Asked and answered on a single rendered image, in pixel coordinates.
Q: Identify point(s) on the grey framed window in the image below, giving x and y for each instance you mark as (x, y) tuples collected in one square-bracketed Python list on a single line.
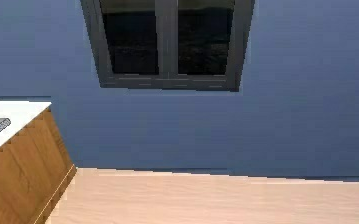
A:
[(167, 40)]

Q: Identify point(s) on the wooden cupboard with white top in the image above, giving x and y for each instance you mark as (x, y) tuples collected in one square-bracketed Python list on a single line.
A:
[(23, 166)]

